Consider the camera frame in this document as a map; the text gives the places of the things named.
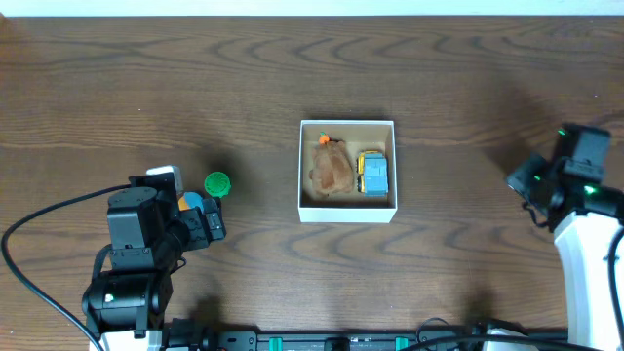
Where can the brown plush bear toy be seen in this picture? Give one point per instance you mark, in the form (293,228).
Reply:
(332,172)

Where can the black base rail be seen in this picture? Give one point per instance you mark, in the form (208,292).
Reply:
(188,335)

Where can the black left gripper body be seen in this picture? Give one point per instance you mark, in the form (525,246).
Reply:
(196,226)

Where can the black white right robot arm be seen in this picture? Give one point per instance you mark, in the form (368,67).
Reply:
(586,220)

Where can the white cardboard box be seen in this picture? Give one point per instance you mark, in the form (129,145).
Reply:
(359,136)

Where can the green ribbed round toy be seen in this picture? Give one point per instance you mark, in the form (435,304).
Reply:
(217,184)

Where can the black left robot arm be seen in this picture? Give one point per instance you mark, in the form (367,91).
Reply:
(131,285)

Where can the orange duck toy blue cap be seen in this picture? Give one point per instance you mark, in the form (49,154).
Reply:
(190,201)

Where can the yellow grey toy truck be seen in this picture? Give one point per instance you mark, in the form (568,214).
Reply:
(372,169)

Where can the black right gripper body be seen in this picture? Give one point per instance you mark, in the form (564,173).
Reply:
(523,176)

